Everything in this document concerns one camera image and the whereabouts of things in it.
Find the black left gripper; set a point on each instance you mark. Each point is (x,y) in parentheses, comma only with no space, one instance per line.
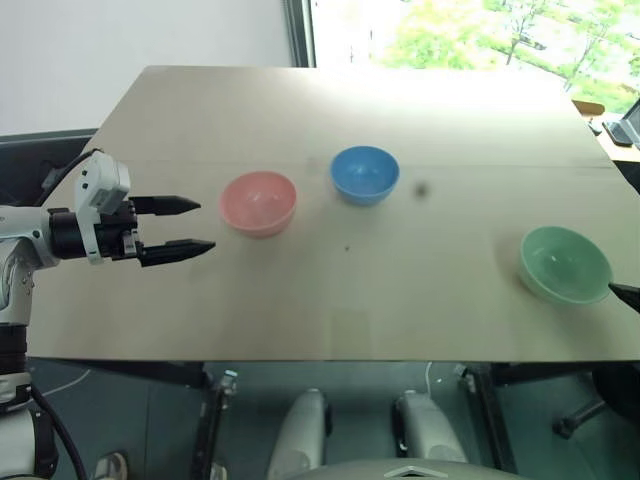
(120,235)

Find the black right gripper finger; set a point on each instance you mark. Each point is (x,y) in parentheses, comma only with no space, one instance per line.
(631,296)

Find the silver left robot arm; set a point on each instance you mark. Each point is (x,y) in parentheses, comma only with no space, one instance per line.
(24,227)

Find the green plastic bowl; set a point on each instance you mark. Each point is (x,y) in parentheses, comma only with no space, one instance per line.
(565,265)

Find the pink red plastic bowl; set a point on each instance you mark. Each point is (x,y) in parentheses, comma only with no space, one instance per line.
(257,205)

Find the black office chair base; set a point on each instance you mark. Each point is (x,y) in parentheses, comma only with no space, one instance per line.
(615,395)

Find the dark grey cabinet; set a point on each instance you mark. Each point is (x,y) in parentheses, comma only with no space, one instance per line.
(30,160)

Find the dark laptop computer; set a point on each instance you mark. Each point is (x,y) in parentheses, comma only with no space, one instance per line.
(625,127)

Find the black metal table leg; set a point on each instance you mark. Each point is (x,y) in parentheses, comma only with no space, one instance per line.
(210,425)
(487,420)

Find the brown cardboard box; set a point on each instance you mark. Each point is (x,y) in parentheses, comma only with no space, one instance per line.
(589,107)

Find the blue plastic bowl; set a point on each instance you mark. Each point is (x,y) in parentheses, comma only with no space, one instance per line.
(364,175)

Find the silver right robot leg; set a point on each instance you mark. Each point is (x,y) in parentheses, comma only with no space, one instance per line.
(425,425)

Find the silver robot leg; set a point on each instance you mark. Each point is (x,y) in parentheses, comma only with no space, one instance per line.
(297,435)
(425,425)

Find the silver left robot leg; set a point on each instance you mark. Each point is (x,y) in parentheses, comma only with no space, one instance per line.
(297,435)

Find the grey robot torso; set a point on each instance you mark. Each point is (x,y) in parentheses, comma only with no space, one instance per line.
(400,471)

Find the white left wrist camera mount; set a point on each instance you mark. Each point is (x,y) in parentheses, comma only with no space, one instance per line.
(102,182)

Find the dark window frame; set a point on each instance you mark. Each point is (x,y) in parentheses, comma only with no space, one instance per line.
(299,32)

